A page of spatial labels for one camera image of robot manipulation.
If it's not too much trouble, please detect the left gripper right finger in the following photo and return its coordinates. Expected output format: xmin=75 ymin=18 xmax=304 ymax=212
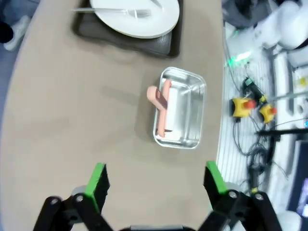
xmin=199 ymin=161 xmax=282 ymax=231

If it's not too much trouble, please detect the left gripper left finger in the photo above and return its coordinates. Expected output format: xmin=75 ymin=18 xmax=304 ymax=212
xmin=33 ymin=163 xmax=114 ymax=231

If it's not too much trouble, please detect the brown plastic serving tray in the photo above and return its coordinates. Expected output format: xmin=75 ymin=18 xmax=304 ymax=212
xmin=72 ymin=0 xmax=185 ymax=58

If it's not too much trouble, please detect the white slotted robot base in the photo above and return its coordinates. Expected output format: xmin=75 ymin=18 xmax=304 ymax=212
xmin=216 ymin=21 xmax=308 ymax=212

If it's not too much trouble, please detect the rectangular metal tin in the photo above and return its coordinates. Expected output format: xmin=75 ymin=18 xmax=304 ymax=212
xmin=153 ymin=66 xmax=207 ymax=150

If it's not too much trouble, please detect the large yellow emergency stop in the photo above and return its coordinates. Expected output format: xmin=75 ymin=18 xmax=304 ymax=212
xmin=231 ymin=97 xmax=257 ymax=118

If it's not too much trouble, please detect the black tripod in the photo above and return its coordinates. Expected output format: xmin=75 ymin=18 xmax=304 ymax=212
xmin=256 ymin=127 xmax=308 ymax=137

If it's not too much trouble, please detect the small yellow emergency stop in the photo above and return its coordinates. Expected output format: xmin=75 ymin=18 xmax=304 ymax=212
xmin=259 ymin=104 xmax=277 ymax=125

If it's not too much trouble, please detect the black connector plug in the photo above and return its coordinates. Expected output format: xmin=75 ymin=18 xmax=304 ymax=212
xmin=243 ymin=77 xmax=268 ymax=102

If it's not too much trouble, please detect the white round plate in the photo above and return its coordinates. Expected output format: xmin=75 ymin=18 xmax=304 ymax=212
xmin=90 ymin=0 xmax=180 ymax=39

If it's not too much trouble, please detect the white sneaker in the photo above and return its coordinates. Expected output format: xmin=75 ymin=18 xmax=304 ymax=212
xmin=3 ymin=15 xmax=31 ymax=51

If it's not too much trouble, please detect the silver metal fork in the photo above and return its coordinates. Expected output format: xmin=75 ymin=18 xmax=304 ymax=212
xmin=71 ymin=8 xmax=152 ymax=19

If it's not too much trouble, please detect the black cable tangle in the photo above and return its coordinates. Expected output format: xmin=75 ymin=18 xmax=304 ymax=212
xmin=234 ymin=117 xmax=289 ymax=193

